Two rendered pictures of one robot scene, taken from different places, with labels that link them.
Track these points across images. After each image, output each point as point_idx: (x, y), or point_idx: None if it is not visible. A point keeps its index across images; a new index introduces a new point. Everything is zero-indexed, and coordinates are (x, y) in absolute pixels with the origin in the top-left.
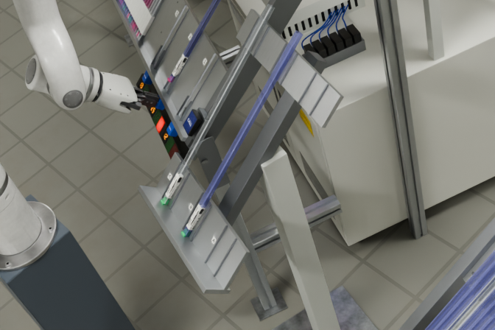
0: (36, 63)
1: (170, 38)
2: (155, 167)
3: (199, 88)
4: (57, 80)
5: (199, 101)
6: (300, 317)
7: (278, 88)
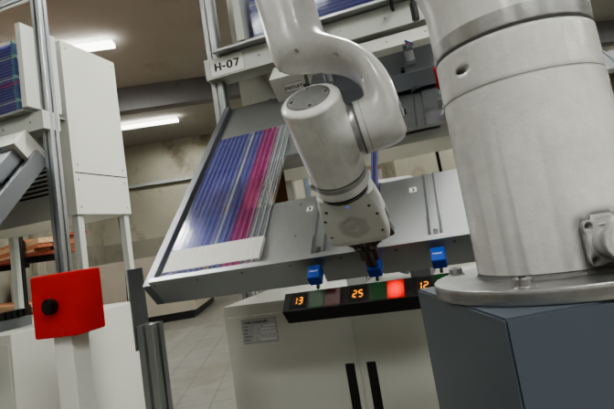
0: (317, 85)
1: (322, 225)
2: None
3: (433, 204)
4: (386, 72)
5: (449, 209)
6: None
7: (374, 351)
